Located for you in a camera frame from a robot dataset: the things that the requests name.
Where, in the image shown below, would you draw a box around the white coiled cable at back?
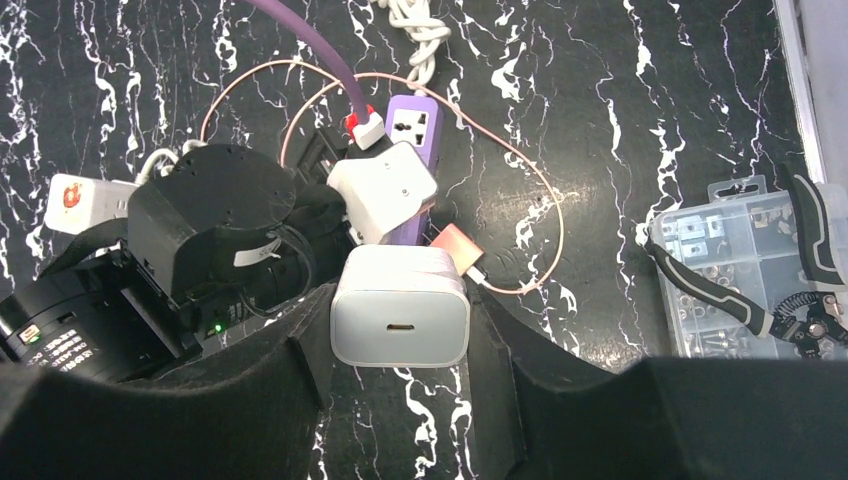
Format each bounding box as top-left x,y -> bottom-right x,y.
377,0 -> 453,94

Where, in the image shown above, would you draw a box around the small white cube charger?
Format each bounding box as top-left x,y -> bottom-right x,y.
329,245 -> 471,368

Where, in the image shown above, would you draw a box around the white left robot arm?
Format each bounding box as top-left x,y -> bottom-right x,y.
1,144 -> 353,383

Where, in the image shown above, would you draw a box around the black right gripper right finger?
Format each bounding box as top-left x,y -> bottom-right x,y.
467,291 -> 847,479

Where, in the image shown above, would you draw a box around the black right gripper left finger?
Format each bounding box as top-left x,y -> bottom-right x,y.
1,284 -> 336,479

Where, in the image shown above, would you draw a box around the purple power strip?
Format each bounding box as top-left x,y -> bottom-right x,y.
386,94 -> 443,207

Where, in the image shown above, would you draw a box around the thin pink charging cable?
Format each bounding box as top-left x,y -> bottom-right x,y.
198,59 -> 566,297

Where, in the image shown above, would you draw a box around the white power strip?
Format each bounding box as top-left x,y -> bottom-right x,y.
44,173 -> 138,235

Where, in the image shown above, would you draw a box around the clear plastic parts box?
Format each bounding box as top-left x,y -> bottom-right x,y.
649,175 -> 812,359

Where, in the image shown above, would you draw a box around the black pliers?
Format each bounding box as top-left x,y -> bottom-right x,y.
646,163 -> 847,360

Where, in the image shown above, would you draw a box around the beige small plug adapter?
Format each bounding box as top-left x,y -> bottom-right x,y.
429,223 -> 484,275

